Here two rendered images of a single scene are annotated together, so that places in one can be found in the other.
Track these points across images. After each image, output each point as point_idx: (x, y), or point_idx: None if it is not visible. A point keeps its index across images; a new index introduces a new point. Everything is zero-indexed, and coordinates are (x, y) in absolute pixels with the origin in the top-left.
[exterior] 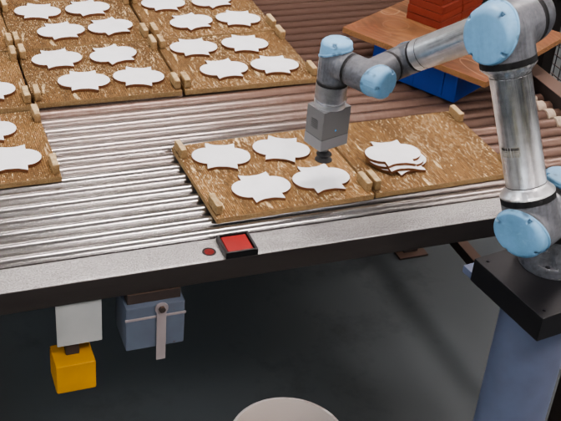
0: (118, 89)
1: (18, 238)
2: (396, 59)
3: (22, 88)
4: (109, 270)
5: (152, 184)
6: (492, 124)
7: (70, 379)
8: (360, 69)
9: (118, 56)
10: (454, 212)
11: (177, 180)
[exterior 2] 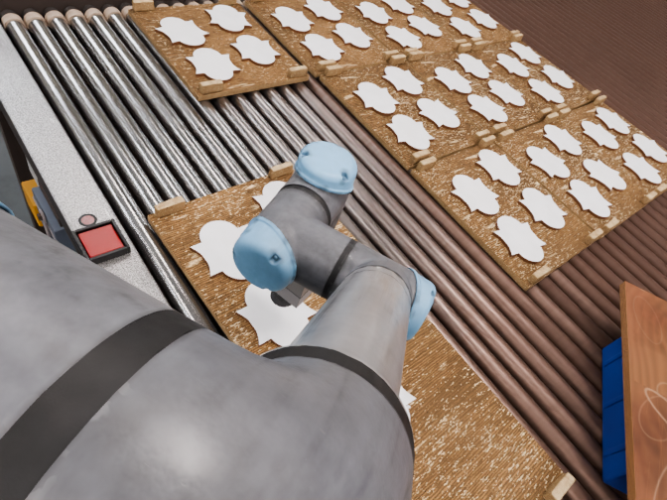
0: (378, 121)
1: (93, 85)
2: (332, 263)
3: (328, 60)
4: (38, 144)
5: (222, 164)
6: None
7: (28, 201)
8: (266, 209)
9: (437, 116)
10: None
11: (237, 182)
